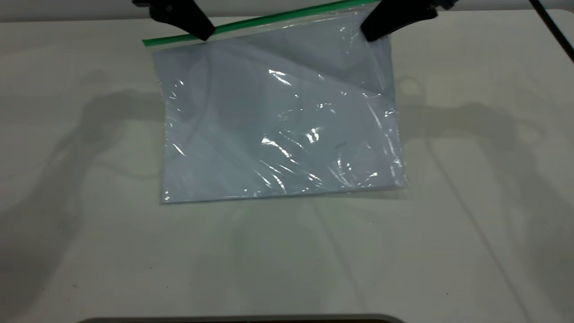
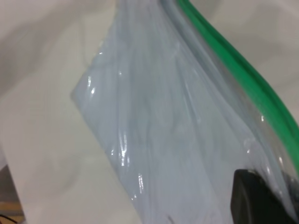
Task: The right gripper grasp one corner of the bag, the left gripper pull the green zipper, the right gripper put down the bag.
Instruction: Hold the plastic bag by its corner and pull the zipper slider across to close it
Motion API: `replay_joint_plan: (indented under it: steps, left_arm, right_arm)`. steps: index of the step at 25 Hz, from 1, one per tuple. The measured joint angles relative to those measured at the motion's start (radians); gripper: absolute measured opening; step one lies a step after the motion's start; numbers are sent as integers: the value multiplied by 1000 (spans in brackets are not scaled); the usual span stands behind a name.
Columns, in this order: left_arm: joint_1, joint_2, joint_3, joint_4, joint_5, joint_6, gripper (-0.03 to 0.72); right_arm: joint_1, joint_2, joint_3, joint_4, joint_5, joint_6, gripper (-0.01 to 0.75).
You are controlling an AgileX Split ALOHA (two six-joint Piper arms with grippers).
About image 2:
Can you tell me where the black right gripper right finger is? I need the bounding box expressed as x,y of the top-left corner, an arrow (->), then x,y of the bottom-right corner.
284,174 -> 299,224

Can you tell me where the black cable beyond table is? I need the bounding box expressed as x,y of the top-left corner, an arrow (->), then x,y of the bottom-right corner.
0,214 -> 17,224

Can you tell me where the clear zip bag green zipper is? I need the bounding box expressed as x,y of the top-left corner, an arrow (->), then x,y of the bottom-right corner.
70,0 -> 299,224

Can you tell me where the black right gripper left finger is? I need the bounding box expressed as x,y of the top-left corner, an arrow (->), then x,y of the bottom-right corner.
230,168 -> 297,224

